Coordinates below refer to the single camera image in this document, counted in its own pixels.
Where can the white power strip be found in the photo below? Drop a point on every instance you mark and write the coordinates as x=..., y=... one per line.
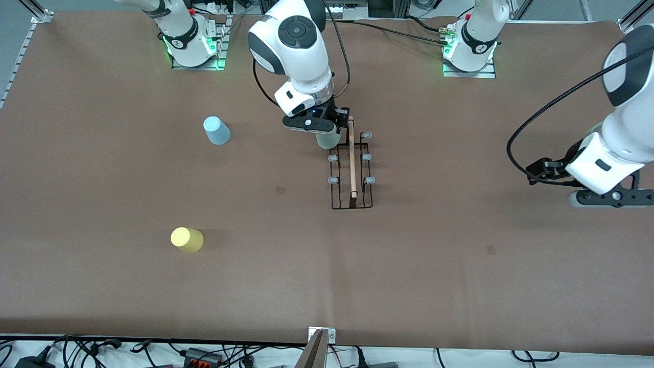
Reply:
x=352, y=10

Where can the black power adapter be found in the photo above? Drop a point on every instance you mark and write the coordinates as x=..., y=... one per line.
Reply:
x=33, y=363

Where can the metal edge bracket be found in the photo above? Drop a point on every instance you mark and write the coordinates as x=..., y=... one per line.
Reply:
x=331, y=335

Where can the white socket strip with plugs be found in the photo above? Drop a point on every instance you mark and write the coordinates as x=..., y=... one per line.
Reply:
x=219, y=7

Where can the yellow plastic cup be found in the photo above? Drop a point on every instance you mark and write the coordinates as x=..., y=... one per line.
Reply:
x=186, y=240

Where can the slanted camera post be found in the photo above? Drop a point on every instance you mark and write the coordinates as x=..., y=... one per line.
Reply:
x=312, y=355

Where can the pale green plastic cup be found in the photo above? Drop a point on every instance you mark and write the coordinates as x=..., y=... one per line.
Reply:
x=327, y=140

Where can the black orange connector block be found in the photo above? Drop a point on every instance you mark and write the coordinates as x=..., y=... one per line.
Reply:
x=202, y=357

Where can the brown table cover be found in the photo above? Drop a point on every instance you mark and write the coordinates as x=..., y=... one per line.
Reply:
x=327, y=281

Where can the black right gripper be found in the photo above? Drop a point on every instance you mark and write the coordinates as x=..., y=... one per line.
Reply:
x=338, y=115

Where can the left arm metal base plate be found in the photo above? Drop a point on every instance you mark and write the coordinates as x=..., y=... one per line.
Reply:
x=485, y=74

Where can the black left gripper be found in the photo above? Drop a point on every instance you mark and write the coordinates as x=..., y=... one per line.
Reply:
x=560, y=166

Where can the light blue plastic cup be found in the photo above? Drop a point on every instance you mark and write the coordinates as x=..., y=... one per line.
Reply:
x=217, y=132

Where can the black plug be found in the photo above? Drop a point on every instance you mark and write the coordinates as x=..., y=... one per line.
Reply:
x=360, y=358

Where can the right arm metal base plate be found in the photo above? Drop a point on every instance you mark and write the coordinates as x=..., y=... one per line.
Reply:
x=222, y=48

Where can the aluminium table rail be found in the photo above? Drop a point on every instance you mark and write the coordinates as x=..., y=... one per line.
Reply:
x=18, y=61
x=629, y=23

